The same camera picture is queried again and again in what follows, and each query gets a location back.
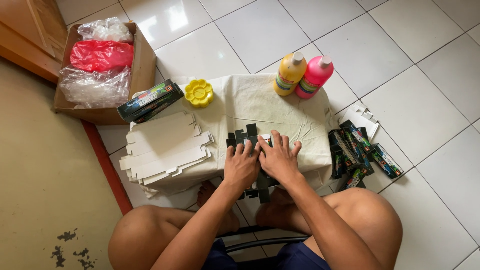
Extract pink paint bottle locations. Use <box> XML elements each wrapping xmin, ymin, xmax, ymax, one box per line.
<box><xmin>295</xmin><ymin>55</ymin><xmax>334</xmax><ymax>100</ymax></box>

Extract person's right hand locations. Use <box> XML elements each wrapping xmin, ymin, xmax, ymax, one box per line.
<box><xmin>258</xmin><ymin>130</ymin><xmax>302</xmax><ymax>187</ymax></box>

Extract cream cloth table cover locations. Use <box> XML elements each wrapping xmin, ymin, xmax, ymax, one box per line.
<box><xmin>130</xmin><ymin>73</ymin><xmax>340</xmax><ymax>199</ymax></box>

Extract person's leg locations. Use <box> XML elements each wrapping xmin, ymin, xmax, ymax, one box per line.
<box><xmin>255</xmin><ymin>187</ymin><xmax>404</xmax><ymax>270</ymax></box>
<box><xmin>108</xmin><ymin>180</ymin><xmax>241</xmax><ymax>270</ymax></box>

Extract black printed flat carton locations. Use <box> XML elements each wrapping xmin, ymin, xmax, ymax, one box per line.
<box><xmin>117</xmin><ymin>79</ymin><xmax>176</xmax><ymax>121</ymax></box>
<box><xmin>132</xmin><ymin>83</ymin><xmax>185</xmax><ymax>124</ymax></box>

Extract stack of white carton blanks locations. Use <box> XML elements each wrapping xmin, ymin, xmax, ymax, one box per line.
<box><xmin>119</xmin><ymin>111</ymin><xmax>214</xmax><ymax>186</ymax></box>

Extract white flat carton sheet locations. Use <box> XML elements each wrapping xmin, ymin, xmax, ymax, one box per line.
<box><xmin>338</xmin><ymin>104</ymin><xmax>380</xmax><ymax>140</ymax></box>

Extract yellow flower-shaped paint palette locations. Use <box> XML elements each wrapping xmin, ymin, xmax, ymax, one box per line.
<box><xmin>184</xmin><ymin>79</ymin><xmax>214</xmax><ymax>109</ymax></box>

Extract heap of black folded boxes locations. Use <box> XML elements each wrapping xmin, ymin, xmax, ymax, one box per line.
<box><xmin>328</xmin><ymin>119</ymin><xmax>404</xmax><ymax>192</ymax></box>

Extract dark blue shorts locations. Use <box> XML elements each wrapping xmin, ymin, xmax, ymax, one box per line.
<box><xmin>202</xmin><ymin>238</ymin><xmax>332</xmax><ymax>270</ymax></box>

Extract person's right leg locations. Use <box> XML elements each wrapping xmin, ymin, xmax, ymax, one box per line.
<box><xmin>255</xmin><ymin>187</ymin><xmax>404</xmax><ymax>270</ymax></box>

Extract cardboard box with plastic bags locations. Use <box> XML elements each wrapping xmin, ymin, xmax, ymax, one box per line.
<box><xmin>53</xmin><ymin>17</ymin><xmax>157</xmax><ymax>126</ymax></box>

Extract person's left hand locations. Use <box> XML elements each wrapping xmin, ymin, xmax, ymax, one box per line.
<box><xmin>224</xmin><ymin>140</ymin><xmax>262</xmax><ymax>191</ymax></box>

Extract yellow paint bottle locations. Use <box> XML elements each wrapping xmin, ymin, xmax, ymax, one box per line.
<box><xmin>273</xmin><ymin>52</ymin><xmax>307</xmax><ymax>97</ymax></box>

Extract person's left leg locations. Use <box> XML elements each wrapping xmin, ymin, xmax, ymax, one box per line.
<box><xmin>108</xmin><ymin>180</ymin><xmax>241</xmax><ymax>270</ymax></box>

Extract black carton blank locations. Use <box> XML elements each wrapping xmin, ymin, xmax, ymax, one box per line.
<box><xmin>226</xmin><ymin>123</ymin><xmax>280</xmax><ymax>204</ymax></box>

